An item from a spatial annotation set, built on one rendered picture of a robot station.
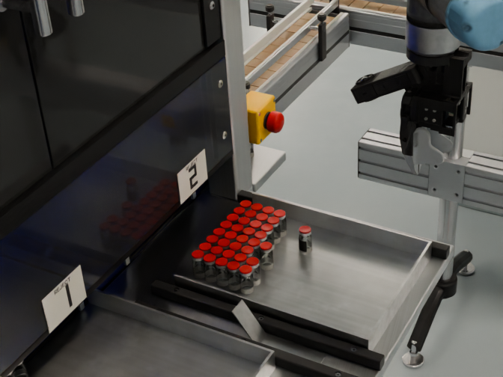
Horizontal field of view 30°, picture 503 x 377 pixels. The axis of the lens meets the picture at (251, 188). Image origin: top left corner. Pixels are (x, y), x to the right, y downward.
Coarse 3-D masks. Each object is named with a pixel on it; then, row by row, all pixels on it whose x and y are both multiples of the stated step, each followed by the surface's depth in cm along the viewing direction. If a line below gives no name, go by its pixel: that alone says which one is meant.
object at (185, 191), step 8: (192, 160) 154; (200, 160) 157; (184, 168) 153; (200, 168) 157; (184, 176) 153; (200, 176) 158; (184, 184) 154; (192, 184) 156; (200, 184) 159; (184, 192) 155; (192, 192) 157; (184, 200) 155
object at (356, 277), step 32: (288, 224) 166; (320, 224) 165; (352, 224) 161; (288, 256) 159; (320, 256) 159; (352, 256) 158; (384, 256) 158; (416, 256) 157; (192, 288) 151; (224, 288) 153; (256, 288) 153; (288, 288) 152; (320, 288) 152; (352, 288) 151; (384, 288) 151; (288, 320) 143; (320, 320) 145; (352, 320) 145; (384, 320) 141
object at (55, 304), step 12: (72, 276) 132; (60, 288) 130; (72, 288) 133; (84, 288) 135; (48, 300) 128; (60, 300) 131; (72, 300) 133; (48, 312) 129; (60, 312) 131; (48, 324) 130
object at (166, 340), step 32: (96, 320) 148; (128, 320) 148; (160, 320) 145; (64, 352) 143; (96, 352) 142; (128, 352) 142; (160, 352) 142; (192, 352) 141; (224, 352) 141; (256, 352) 137
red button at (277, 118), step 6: (270, 114) 173; (276, 114) 172; (282, 114) 174; (270, 120) 172; (276, 120) 172; (282, 120) 174; (270, 126) 173; (276, 126) 172; (282, 126) 174; (276, 132) 174
